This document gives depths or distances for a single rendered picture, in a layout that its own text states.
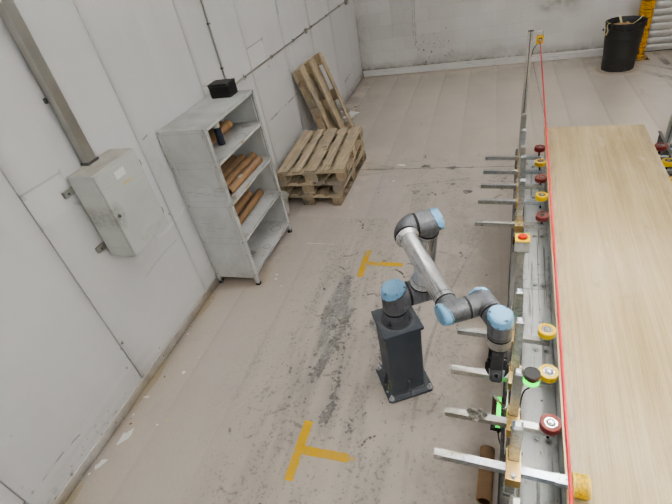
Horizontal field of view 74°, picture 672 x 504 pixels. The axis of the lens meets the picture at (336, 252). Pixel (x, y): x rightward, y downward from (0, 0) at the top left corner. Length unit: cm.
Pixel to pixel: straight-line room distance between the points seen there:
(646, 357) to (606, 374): 21
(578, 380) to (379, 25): 813
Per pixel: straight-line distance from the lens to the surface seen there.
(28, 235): 305
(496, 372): 185
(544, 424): 204
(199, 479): 322
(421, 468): 292
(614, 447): 207
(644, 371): 232
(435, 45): 941
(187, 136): 366
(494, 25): 931
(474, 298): 180
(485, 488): 280
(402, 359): 290
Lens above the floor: 261
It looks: 36 degrees down
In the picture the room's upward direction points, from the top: 12 degrees counter-clockwise
